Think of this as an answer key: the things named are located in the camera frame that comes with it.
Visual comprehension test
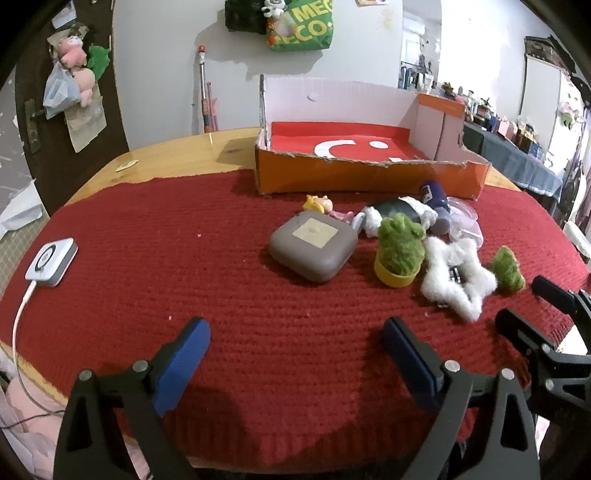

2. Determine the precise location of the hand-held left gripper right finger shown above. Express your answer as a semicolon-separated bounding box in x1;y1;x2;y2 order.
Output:
381;316;541;480

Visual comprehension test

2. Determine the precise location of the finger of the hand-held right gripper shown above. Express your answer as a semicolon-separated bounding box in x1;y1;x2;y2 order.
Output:
531;275;591;324
495;308;591;416

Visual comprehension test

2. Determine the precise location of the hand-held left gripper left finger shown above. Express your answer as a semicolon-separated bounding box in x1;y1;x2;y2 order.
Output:
53;316;212;480

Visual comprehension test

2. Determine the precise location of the small green fuzzy toy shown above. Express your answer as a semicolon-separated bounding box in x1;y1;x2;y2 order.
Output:
490;246;527;292

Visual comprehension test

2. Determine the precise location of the yellow plastic cap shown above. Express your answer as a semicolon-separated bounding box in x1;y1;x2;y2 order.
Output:
374;256;422;289

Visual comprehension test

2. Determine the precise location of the white fuzzy star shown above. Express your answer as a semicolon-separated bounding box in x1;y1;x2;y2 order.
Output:
419;237;498;321

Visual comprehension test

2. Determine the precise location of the clear square plastic container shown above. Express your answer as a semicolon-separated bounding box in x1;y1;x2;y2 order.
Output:
449;220;484;247

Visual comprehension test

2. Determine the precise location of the large green fuzzy toy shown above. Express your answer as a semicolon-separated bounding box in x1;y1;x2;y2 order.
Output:
378;215;426;278

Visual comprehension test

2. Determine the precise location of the clear plastic lid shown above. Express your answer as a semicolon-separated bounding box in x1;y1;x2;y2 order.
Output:
445;196;477;222

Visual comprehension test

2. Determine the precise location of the grey square case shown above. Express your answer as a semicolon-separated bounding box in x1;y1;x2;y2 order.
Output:
269;211;359;282

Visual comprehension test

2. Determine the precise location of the purple paint bottle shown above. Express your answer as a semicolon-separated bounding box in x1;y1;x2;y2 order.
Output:
419;180;454;235

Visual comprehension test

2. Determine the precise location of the black roll with white ends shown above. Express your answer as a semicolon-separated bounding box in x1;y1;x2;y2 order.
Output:
360;196;438;236

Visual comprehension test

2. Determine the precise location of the blonde doll figurine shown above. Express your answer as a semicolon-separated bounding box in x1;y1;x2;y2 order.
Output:
302;195;370;236

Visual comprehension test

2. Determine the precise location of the orange cardboard box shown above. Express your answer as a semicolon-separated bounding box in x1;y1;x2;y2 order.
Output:
253;74;491;200

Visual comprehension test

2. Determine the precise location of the white lace cushion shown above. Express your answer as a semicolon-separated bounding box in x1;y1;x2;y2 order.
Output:
561;222;591;264

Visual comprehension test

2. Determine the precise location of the red knitted cloth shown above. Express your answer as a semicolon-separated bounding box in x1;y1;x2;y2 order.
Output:
0;168;591;467

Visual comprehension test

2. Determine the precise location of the pink curtain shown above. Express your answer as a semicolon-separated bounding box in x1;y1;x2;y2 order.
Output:
573;138;591;222

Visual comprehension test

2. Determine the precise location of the table with dark blue cloth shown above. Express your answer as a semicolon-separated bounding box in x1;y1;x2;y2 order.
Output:
462;121;564;204

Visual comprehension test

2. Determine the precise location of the clutter of bottles and boxes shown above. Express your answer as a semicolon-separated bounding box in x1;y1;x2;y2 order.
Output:
434;80;555;158

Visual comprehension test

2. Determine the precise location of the white cabinet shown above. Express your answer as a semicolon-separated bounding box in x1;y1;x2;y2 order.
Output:
519;37;578;153

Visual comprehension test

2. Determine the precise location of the pink stick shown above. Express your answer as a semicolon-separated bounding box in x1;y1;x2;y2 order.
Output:
205;82;219;132

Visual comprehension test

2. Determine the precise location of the brown paper bag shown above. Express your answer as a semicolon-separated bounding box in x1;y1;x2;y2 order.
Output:
65;88;108;153

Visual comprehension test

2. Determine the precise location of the metal pole with orange tip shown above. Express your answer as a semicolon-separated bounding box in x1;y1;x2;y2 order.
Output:
198;45;214;134

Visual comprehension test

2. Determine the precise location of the pink plush toy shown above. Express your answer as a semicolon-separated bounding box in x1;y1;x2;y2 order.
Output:
58;36;88;68
74;68;95;108

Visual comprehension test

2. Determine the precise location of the translucent plastic bag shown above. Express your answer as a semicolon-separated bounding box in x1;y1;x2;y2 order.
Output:
43;62;81;120

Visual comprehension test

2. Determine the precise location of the green plush toy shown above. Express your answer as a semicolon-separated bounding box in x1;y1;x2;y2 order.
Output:
88;44;113;83

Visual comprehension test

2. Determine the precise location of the black bag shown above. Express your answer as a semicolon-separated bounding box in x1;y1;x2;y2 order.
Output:
225;0;269;34

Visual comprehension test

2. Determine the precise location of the green shopping bag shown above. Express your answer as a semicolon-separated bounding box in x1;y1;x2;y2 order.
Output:
267;0;334;53

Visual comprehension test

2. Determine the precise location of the white cable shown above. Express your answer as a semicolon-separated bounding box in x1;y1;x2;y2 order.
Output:
12;282;65;416

